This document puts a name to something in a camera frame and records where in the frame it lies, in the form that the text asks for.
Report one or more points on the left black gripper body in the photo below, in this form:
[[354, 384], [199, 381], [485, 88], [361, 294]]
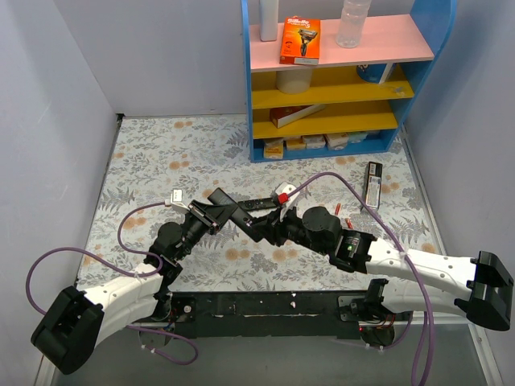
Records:
[[204, 216]]

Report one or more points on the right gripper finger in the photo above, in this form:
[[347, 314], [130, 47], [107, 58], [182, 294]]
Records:
[[268, 220], [264, 231]]

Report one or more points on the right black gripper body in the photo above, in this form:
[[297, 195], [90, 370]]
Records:
[[270, 224]]

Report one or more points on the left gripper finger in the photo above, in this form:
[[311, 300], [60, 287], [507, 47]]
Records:
[[218, 210], [219, 220]]

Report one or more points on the large black remote control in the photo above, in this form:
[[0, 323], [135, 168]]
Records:
[[240, 216]]

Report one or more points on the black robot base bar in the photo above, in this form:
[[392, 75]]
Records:
[[341, 314]]

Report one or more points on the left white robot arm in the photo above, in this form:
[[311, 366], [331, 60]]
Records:
[[78, 321]]

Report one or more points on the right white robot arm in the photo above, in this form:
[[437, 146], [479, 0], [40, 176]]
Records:
[[478, 288]]

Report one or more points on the small slim black remote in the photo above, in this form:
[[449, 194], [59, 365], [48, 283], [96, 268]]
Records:
[[259, 204]]

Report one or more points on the yellow small box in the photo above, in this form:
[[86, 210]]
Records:
[[273, 150]]

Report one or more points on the floral table mat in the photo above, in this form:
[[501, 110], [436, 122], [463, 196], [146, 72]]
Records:
[[151, 157]]

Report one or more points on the black battery package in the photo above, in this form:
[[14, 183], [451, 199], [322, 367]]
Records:
[[372, 185]]

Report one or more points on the red white long box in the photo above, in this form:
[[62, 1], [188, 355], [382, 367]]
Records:
[[283, 116]]

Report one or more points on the light blue small box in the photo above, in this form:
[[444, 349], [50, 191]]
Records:
[[357, 137]]

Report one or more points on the white cylinder container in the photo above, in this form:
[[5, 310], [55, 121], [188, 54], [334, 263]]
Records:
[[294, 81]]

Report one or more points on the blue shelf unit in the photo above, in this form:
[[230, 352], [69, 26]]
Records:
[[413, 41]]

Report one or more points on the blue white packet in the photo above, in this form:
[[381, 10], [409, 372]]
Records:
[[375, 73]]

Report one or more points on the orange razor box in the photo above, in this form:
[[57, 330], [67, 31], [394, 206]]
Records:
[[300, 41]]

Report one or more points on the white tall bottle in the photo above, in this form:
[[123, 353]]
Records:
[[268, 17]]

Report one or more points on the clear plastic bottle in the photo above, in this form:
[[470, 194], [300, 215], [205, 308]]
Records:
[[353, 16]]

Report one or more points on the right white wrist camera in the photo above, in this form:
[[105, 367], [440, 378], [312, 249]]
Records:
[[285, 197]]

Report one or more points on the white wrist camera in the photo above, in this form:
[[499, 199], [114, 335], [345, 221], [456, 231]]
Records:
[[285, 197], [175, 202]]

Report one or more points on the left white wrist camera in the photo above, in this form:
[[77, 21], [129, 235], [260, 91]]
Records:
[[175, 202]]

